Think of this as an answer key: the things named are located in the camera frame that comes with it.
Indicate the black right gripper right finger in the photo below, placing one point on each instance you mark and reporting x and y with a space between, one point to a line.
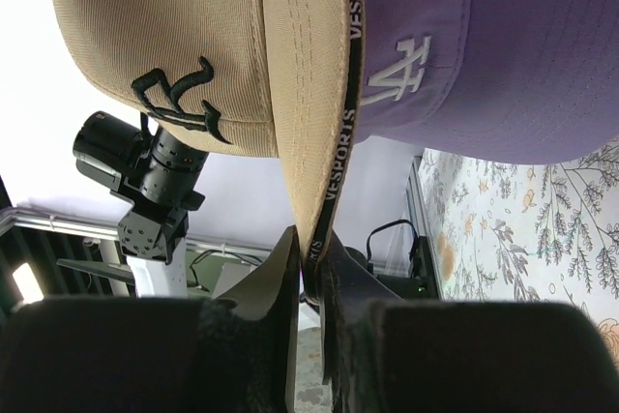
385 354

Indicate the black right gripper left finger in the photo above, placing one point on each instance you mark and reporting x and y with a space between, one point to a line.
233 353

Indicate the beige sport cap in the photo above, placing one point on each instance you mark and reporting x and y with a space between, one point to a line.
252 78

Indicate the purple cap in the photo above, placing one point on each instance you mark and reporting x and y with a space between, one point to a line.
517 81

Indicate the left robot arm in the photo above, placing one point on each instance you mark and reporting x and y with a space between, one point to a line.
156 174

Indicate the aluminium mounting rail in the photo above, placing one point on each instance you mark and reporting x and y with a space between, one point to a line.
141 239

